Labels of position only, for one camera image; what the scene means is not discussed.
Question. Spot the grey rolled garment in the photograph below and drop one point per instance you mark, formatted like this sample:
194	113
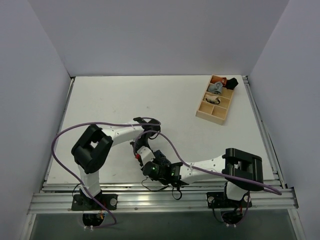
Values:
215	88

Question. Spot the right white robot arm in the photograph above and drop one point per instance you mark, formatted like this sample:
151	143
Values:
242	169

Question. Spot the black rolled garment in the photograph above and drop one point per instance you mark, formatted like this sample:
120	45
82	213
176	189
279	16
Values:
231	83

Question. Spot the wooden compartment tray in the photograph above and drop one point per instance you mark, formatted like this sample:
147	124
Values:
215	113

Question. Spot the navy striped underwear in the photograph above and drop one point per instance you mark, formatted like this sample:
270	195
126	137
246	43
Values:
161	159

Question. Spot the aluminium rail frame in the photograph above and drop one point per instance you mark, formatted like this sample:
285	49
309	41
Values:
134	198

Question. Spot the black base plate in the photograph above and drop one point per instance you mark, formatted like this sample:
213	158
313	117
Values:
218	200
81	202

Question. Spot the orange rolled garment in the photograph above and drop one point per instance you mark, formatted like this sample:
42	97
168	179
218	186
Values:
223	81

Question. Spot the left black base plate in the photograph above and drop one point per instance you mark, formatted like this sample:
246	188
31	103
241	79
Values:
81	202

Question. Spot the beige rolled garment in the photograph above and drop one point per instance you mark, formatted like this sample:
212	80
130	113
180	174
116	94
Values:
212	99

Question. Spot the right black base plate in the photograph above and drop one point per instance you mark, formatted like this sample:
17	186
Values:
218	200

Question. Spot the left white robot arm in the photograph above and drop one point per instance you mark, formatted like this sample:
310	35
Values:
92	148

